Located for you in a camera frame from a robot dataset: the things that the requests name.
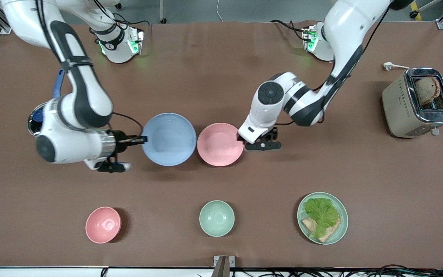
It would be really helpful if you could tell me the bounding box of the pink shallow bowl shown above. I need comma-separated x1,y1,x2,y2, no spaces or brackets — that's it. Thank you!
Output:
197,123,245,167

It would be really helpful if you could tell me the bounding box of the light blue shallow bowl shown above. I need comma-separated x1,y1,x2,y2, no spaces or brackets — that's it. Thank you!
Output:
141,112,197,167

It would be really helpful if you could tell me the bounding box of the small deep pink bowl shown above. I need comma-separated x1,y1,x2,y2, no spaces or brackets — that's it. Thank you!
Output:
85,207,122,244

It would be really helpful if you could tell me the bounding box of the small green bowl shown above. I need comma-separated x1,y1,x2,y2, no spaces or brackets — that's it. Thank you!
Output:
199,200,235,237

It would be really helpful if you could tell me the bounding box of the glass lid with blue knob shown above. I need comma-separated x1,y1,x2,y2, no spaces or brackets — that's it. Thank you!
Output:
28,104,48,137

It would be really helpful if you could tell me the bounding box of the green lettuce leaf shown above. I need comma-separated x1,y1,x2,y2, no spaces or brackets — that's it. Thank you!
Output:
303,197,340,239

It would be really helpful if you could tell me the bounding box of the green plate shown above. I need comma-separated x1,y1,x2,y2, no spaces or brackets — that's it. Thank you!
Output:
297,192,349,245

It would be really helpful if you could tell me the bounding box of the brown bread slice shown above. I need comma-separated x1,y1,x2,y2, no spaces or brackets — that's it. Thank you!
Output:
301,217,341,243

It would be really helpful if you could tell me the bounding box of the beige and chrome toaster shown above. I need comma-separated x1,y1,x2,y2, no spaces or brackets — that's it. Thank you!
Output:
382,68,443,138

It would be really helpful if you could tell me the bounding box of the toast in toaster slot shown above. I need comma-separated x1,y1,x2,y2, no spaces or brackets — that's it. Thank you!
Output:
415,77,441,106

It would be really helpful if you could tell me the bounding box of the dark saucepan with blue handle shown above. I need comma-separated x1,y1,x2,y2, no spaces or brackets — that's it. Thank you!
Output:
27,69,65,137

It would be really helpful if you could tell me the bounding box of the black arm base cable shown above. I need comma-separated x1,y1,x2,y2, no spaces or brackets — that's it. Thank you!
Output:
114,13,151,39
271,19,307,41

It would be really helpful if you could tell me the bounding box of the metal frame bracket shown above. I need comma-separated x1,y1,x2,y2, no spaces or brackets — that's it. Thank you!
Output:
213,255,236,277

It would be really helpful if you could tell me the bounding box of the white power plug with cord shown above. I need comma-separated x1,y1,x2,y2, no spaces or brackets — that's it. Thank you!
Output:
383,62,411,72

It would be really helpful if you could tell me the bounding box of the black cable bundle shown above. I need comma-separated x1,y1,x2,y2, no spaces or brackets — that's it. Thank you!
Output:
197,264,443,277

